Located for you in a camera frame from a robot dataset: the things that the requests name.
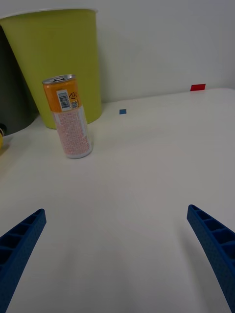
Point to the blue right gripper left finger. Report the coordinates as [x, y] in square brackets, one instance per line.
[17, 249]

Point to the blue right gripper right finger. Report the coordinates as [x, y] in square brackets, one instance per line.
[218, 247]

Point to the yellow bottle with black cap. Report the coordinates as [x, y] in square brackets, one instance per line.
[1, 141]

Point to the orange and white drink can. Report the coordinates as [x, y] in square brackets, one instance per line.
[71, 127]

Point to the grey plastic waste bin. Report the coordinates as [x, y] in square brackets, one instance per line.
[12, 97]

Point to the yellow-green plastic waste bin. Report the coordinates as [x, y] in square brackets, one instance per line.
[61, 44]

